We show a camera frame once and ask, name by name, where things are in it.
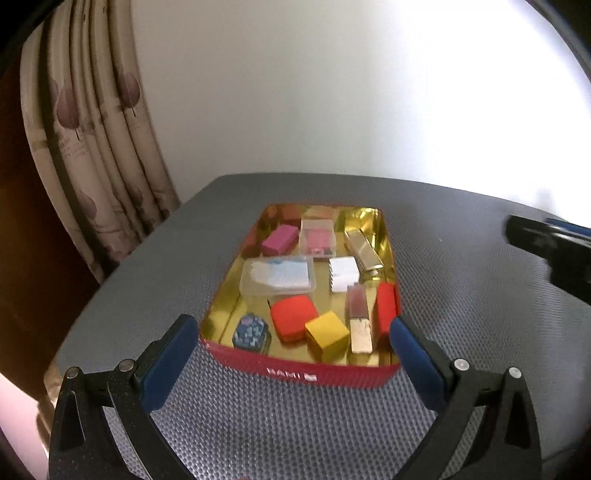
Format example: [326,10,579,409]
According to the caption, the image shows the yellow block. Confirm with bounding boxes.
[304,311,350,362]

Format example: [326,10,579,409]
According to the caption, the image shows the rounded orange-red box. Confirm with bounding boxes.
[270,296,320,343]

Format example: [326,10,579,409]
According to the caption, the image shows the red tin box gold inside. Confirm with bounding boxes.
[198,202,402,391]

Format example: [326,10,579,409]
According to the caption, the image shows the clear box pink contents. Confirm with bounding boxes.
[299,218,337,258]

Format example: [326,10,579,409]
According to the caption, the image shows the long gold bar case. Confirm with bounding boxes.
[344,229,385,274]

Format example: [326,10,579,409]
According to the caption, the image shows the beige leaf-print curtain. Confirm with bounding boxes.
[21,0,181,284]

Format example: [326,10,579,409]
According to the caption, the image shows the pink block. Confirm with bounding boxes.
[260,224,298,257]

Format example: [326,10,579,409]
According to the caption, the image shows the white block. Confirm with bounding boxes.
[329,257,361,292]

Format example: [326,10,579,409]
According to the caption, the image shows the blue patterned block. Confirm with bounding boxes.
[232,312,271,354]

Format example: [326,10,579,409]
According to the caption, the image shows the pink lip gloss gold cap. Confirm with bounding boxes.
[347,283,375,355]

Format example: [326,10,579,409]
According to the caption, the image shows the dark wooden panel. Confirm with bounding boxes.
[0,115,103,370]

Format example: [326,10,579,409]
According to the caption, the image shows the beige wrinkled cloth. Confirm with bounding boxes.
[44,360,64,446]

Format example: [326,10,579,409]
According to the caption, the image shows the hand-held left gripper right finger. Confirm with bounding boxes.
[389,315,542,480]

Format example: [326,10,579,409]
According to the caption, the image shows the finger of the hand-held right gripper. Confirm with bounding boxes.
[504,215,591,303]
[547,219,591,241]

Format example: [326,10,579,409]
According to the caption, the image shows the dark red block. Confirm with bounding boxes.
[374,282,399,337]

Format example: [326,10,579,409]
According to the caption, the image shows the clear box white contents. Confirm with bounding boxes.
[239,257,317,296]

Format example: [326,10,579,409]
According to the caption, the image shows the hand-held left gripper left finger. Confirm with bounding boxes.
[48,314,199,480]

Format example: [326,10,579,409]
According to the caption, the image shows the grey honeycomb mat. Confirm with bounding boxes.
[46,173,591,480]

